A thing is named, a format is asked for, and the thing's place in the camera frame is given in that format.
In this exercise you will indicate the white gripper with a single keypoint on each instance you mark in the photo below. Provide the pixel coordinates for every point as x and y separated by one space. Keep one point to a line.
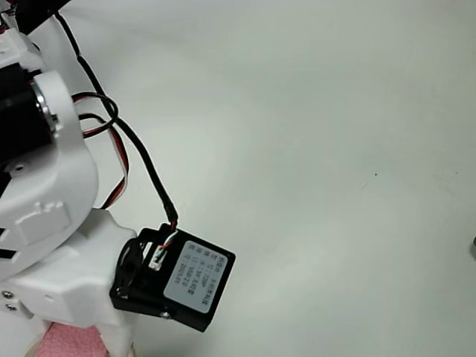
59 286

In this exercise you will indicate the pink foam cube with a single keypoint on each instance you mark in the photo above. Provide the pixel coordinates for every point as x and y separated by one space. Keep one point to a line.
70 340

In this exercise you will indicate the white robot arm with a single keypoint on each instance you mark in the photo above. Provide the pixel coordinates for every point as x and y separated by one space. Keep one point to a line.
56 178

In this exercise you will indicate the white paper cup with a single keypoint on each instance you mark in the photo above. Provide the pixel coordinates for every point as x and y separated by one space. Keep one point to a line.
133 352

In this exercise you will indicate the black camera box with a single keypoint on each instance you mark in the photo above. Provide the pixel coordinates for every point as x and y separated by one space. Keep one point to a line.
186 290

